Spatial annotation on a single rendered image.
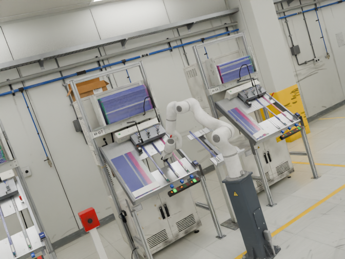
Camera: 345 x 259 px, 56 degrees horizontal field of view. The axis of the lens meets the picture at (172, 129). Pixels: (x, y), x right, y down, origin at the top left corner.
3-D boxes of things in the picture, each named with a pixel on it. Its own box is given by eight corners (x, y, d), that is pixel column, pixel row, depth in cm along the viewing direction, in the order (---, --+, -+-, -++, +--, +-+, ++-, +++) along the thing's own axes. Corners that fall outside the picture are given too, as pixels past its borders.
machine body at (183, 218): (204, 230, 347) (186, 176, 339) (147, 264, 316) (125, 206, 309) (176, 217, 405) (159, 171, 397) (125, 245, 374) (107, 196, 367)
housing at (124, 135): (159, 131, 351) (160, 122, 341) (118, 147, 330) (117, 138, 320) (155, 126, 356) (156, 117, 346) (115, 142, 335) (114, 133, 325)
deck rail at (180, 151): (197, 173, 314) (198, 169, 309) (196, 174, 313) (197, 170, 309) (159, 127, 354) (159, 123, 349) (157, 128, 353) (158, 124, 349)
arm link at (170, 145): (173, 145, 304) (163, 145, 302) (175, 136, 294) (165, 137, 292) (174, 152, 300) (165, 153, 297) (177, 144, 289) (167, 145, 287)
